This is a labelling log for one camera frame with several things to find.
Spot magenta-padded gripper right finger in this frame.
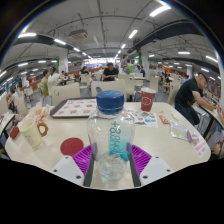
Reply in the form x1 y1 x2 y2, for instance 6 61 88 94
127 143 175 188

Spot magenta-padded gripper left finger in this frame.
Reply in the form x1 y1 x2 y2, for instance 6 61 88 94
51 143 98 188

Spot clear blue-capped water bottle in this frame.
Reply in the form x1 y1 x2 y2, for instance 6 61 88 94
86 89 137 184

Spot flat round red coaster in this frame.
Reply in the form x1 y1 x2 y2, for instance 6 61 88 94
60 137 85 157

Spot colourful printed leaflet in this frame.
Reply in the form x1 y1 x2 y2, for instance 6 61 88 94
128 109 159 129

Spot red sauce packet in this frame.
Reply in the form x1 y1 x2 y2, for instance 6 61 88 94
158 114 170 125

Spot clear plastic packet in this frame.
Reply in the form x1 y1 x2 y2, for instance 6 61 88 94
169 119 199 144

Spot brown tray with paper liner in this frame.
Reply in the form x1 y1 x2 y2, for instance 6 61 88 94
49 96 99 119

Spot red paper cup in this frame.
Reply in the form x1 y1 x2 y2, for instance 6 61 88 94
139 87 157 113

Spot white and red leaflet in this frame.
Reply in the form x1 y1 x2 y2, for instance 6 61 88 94
192 137 211 159

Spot clear plastic food bag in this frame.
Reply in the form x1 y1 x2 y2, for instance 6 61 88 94
29 103 54 122

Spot beige chair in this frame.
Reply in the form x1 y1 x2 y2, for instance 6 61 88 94
90 78 128 101
51 82 82 107

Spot person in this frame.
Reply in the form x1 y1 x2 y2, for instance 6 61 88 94
120 54 136 75
101 62 120 82
47 66 62 84
39 69 51 98
174 72 218 127
211 106 224 158
162 70 172 93
9 87 21 108

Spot neighbouring cream table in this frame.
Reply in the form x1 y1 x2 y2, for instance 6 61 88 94
0 113 16 141

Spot ceiling air conditioning unit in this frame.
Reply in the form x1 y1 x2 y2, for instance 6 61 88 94
68 29 89 42

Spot ceiling lights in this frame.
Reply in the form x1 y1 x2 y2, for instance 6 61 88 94
0 3 224 81

